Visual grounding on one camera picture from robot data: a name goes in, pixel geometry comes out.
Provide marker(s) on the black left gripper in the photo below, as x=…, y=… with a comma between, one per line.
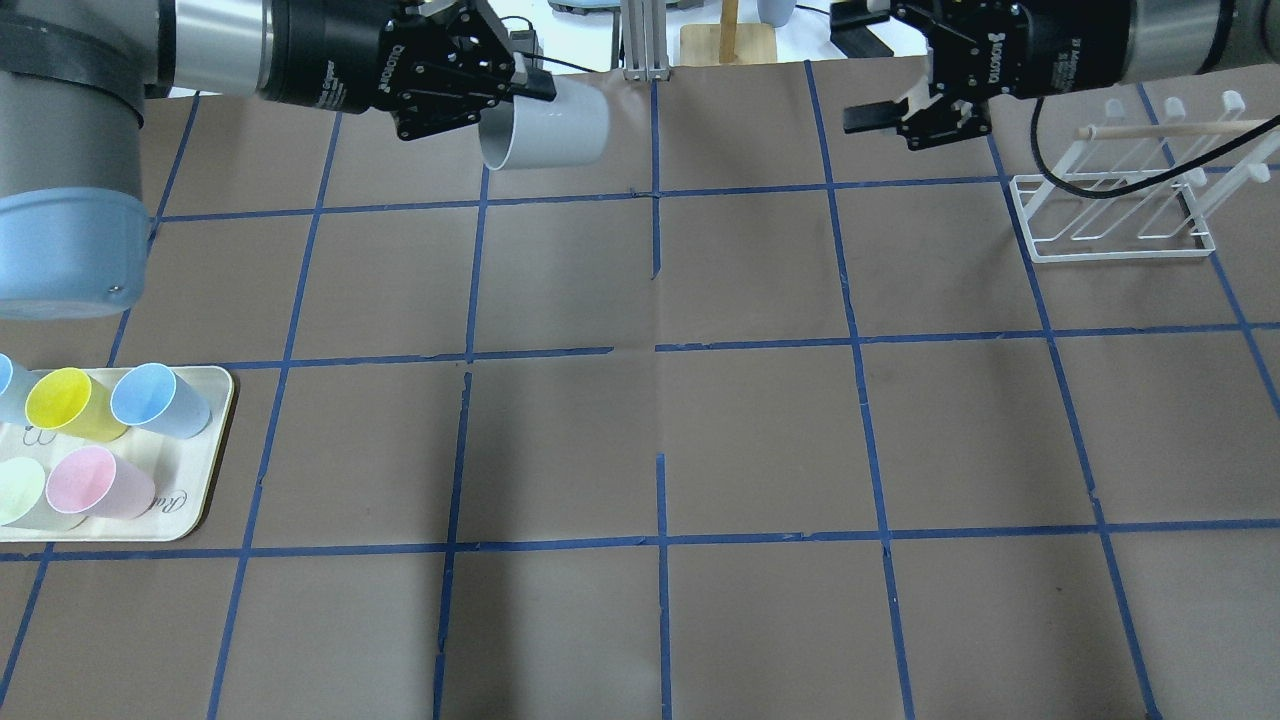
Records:
x=325, y=50

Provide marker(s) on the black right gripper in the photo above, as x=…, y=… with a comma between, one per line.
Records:
x=1060, y=45

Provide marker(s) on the translucent white plastic cup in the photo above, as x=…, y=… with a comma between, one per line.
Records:
x=572, y=130

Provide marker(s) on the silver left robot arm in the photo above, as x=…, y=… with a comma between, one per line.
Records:
x=76, y=77

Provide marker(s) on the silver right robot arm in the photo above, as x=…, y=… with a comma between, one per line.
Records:
x=1171, y=39

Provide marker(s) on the yellow plastic cup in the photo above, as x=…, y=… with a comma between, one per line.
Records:
x=72, y=403

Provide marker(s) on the pink plastic cup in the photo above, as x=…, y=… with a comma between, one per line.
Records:
x=92, y=481

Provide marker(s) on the light blue plastic cup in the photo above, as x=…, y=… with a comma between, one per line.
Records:
x=16, y=383

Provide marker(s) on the pale green plastic cup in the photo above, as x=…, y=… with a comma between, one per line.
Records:
x=23, y=501

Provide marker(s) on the black power adapter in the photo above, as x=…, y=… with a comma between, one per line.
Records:
x=858, y=42

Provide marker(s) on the wooden mug tree stand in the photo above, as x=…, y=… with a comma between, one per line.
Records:
x=728, y=42

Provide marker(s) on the cream plastic tray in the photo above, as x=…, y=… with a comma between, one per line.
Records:
x=182, y=470

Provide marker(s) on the aluminium frame post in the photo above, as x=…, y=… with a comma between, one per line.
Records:
x=643, y=43

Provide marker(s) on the white wire cup rack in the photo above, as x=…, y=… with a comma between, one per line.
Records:
x=1129, y=189

